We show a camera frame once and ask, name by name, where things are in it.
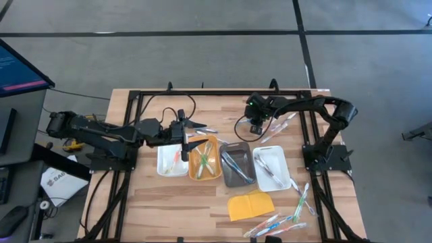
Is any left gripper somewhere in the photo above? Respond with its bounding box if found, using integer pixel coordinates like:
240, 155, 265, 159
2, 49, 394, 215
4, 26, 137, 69
158, 108, 209, 162

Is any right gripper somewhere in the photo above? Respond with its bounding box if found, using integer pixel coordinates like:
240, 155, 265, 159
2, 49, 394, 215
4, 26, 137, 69
244, 91, 275, 136

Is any red toothbrush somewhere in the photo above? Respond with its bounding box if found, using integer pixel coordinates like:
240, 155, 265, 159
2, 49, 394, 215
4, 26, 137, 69
266, 221, 308, 237
260, 121, 289, 144
168, 148, 185, 169
266, 114, 284, 134
165, 148, 183, 175
242, 213, 281, 239

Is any green toothbrush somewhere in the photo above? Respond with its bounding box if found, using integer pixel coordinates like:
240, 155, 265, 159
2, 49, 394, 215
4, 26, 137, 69
292, 182, 310, 223
196, 141, 214, 180
194, 144, 217, 176
200, 140, 215, 169

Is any grey translucent plastic bin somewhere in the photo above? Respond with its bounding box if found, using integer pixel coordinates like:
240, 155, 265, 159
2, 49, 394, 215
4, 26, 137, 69
219, 141, 257, 188

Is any orange plastic bin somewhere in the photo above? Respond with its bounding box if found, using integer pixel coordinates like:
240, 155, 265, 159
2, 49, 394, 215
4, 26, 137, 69
188, 134, 223, 182

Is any white plastic bin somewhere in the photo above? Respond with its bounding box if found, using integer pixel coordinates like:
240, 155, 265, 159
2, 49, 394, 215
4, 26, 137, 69
252, 145, 292, 193
157, 143, 190, 178

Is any yellow folded cloth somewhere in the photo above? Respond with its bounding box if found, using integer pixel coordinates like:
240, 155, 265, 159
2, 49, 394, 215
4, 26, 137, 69
227, 190, 276, 223

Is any black desk beam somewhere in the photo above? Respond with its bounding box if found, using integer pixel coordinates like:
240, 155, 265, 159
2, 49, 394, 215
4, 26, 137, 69
32, 143, 92, 182

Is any white printed box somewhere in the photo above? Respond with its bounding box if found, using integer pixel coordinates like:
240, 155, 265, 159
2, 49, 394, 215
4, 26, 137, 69
40, 167, 89, 208

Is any grey desk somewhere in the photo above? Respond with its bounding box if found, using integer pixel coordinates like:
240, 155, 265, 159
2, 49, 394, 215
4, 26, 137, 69
0, 89, 47, 167

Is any black flat device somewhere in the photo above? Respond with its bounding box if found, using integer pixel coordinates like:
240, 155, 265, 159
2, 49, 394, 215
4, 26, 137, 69
0, 107, 18, 155

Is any monitor with blue screen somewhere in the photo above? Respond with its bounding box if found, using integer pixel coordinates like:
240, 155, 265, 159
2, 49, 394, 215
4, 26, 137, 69
0, 38, 55, 99

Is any black keyboard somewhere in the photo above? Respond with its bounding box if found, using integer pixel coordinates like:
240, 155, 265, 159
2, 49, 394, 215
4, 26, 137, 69
0, 167, 11, 205

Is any black computer mouse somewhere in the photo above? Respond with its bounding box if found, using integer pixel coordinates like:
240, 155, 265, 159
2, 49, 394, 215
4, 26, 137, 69
0, 205, 30, 239

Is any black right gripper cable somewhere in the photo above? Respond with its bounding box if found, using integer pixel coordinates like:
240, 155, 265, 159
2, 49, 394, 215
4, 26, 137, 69
234, 107, 288, 142

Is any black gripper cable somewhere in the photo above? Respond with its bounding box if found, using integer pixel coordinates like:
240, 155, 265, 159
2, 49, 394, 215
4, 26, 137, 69
134, 91, 197, 126
234, 107, 288, 142

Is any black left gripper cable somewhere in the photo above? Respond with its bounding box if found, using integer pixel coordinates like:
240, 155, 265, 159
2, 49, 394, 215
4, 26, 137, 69
134, 91, 197, 126

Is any black aluminium rig frame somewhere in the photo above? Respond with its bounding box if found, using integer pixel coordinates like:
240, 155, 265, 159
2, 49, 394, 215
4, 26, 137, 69
79, 78, 369, 243

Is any yellow cable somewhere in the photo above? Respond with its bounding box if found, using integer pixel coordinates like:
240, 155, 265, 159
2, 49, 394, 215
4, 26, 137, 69
62, 114, 101, 153

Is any thin black floor cable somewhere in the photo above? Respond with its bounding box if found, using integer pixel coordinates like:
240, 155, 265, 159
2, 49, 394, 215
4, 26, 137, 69
49, 88, 111, 101

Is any thick black cable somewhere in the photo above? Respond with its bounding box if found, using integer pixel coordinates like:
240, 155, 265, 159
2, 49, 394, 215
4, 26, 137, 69
79, 169, 112, 237

